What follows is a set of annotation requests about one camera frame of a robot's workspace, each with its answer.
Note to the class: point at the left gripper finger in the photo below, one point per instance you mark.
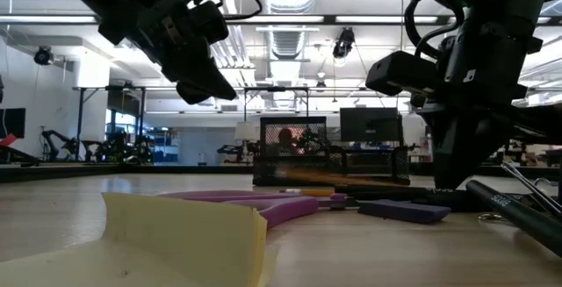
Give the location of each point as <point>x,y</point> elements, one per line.
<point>197,72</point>
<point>195,94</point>

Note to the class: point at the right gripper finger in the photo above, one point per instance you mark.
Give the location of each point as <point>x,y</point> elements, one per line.
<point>429,138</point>
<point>465,146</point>

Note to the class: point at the black pen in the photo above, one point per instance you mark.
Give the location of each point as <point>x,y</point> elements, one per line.
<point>456,201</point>
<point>518,212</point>
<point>386,190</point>

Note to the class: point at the violet blue eraser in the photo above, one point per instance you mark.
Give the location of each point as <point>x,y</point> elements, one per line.
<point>404,211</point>

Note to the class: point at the black binder clip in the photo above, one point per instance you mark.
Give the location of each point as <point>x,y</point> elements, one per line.
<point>533,190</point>

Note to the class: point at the orange pencil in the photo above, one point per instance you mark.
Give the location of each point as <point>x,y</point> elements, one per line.
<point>333,177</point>
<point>316,193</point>

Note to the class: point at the background black robot arm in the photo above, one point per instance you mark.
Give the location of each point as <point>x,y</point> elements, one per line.
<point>55,140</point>
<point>228,151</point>

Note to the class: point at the black mesh desk organizer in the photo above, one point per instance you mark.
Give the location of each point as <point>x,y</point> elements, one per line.
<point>272,164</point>

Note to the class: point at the black background monitor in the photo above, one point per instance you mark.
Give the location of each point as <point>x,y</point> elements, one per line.
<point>371,124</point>

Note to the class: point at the white lampshade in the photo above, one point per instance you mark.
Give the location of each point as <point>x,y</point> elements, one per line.
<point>246,131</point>

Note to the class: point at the blue storage bins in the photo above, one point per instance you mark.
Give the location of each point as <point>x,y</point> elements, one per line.
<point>167,153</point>

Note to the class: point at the person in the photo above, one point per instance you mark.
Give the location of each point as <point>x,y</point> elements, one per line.
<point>286,138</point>

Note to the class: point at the yellow sticky note pad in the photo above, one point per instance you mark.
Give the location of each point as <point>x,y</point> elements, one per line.
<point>175,234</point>

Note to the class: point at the red bar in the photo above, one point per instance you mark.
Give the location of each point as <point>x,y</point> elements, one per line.
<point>8,140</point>

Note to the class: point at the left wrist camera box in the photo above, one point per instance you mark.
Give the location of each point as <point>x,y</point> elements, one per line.
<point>211,21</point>

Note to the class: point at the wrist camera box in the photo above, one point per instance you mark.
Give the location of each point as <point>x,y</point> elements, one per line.
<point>399,72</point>
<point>211,21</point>

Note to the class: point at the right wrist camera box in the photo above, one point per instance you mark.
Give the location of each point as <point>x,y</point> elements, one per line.
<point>399,72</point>

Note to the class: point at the black metal stand frame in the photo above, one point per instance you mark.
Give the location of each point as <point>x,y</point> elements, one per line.
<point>276,88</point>
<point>80,120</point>

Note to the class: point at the black ceiling camera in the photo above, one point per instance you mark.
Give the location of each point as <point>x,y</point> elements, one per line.
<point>44,55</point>

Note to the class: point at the black hanging camera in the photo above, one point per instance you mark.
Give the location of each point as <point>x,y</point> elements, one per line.
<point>344,41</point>

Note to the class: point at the black wall monitor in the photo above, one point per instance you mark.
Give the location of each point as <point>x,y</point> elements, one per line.
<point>12,122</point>

